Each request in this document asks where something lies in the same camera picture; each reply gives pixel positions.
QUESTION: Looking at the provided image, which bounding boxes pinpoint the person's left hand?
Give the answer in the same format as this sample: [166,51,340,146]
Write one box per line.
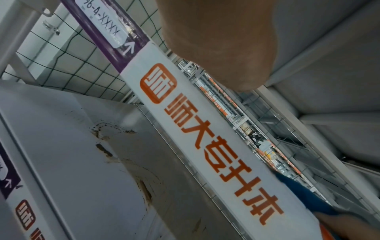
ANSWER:
[156,0,280,92]

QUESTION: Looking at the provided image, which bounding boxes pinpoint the person's right forearm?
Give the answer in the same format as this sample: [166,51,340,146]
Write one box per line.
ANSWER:
[314,212,380,240]

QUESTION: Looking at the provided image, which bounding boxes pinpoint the distant warehouse shelves with goods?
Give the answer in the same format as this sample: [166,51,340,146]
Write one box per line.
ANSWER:
[169,50,315,197]

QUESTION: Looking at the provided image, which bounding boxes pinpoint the white shelf beam orange print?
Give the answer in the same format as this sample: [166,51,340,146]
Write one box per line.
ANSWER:
[0,140,64,240]
[59,0,323,240]

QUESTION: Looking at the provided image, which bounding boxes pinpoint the white paper label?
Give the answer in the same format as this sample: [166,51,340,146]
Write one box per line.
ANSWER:
[74,0,127,49]

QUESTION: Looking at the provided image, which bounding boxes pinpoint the dark green safety net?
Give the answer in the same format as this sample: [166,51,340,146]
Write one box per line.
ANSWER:
[0,0,173,104]

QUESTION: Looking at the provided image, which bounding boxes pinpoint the metal hook clip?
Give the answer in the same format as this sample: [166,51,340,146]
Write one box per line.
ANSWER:
[41,13,61,36]

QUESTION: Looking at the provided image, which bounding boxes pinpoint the blue sleeve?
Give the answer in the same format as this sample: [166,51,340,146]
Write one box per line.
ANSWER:
[274,173,346,217]

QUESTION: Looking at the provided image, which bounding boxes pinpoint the white metal rack frame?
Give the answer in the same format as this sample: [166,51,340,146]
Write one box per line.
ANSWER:
[254,0,380,212]

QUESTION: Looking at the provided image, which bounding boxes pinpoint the white shelf upright post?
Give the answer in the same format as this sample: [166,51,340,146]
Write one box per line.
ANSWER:
[0,0,64,84]

